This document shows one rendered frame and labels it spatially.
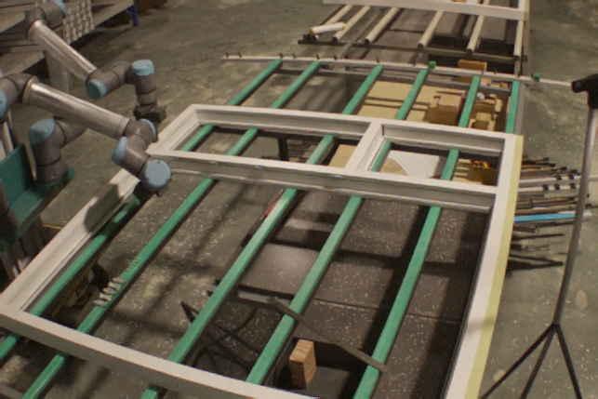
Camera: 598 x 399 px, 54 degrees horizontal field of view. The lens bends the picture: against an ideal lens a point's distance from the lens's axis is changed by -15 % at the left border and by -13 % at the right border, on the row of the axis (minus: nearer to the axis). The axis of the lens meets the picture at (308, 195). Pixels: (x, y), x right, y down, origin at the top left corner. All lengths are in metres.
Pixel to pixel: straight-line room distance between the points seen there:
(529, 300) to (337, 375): 1.43
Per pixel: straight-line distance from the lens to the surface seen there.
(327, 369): 2.08
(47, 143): 3.10
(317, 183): 2.39
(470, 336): 1.69
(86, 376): 3.10
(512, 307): 3.20
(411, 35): 4.70
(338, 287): 2.38
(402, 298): 1.91
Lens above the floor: 2.12
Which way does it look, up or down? 32 degrees down
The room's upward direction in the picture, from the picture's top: 5 degrees counter-clockwise
